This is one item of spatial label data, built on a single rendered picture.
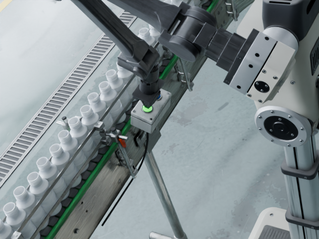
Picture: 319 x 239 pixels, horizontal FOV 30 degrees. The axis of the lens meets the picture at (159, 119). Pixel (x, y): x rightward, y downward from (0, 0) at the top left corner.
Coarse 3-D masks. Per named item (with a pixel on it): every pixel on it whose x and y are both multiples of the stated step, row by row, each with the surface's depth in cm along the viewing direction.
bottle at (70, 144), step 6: (60, 132) 187; (66, 132) 188; (60, 138) 186; (66, 138) 186; (72, 138) 188; (60, 144) 189; (66, 144) 187; (72, 144) 188; (78, 144) 190; (66, 150) 187; (72, 150) 188; (78, 156) 190; (84, 156) 194; (78, 162) 192; (84, 162) 194; (78, 168) 193; (84, 168) 194
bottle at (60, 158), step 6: (54, 144) 184; (54, 150) 185; (60, 150) 182; (54, 156) 183; (60, 156) 183; (66, 156) 185; (54, 162) 184; (60, 162) 184; (66, 162) 184; (72, 162) 187; (60, 168) 185; (72, 168) 187; (66, 174) 187; (72, 174) 188; (66, 180) 189; (78, 180) 191; (72, 186) 191
